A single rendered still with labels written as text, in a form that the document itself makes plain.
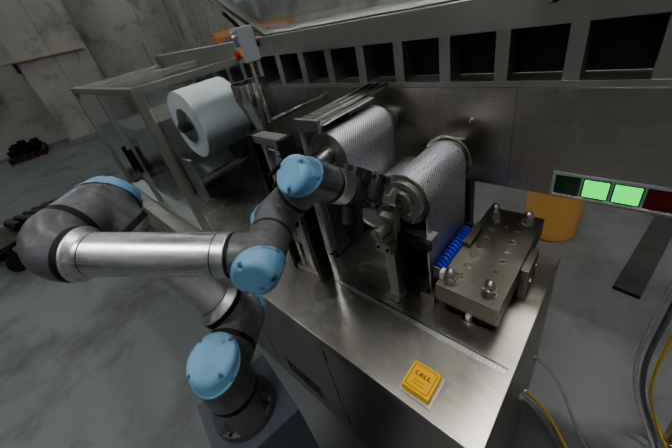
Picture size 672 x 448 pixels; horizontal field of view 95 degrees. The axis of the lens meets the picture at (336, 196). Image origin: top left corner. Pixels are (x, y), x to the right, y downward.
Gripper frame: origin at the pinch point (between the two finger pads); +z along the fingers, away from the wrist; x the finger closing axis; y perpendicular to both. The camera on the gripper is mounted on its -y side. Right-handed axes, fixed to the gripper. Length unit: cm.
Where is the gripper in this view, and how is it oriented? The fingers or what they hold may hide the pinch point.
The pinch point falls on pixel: (388, 208)
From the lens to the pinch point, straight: 81.2
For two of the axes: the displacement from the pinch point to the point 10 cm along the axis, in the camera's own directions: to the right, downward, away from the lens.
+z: 6.3, 1.5, 7.7
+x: -7.3, -2.2, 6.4
